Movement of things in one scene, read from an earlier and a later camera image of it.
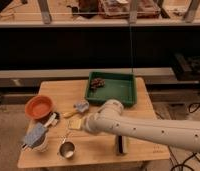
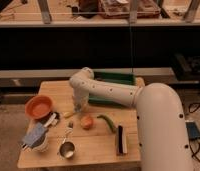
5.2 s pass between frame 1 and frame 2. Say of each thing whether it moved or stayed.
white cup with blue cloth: stayed
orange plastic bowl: stayed
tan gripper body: moved
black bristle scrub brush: stayed
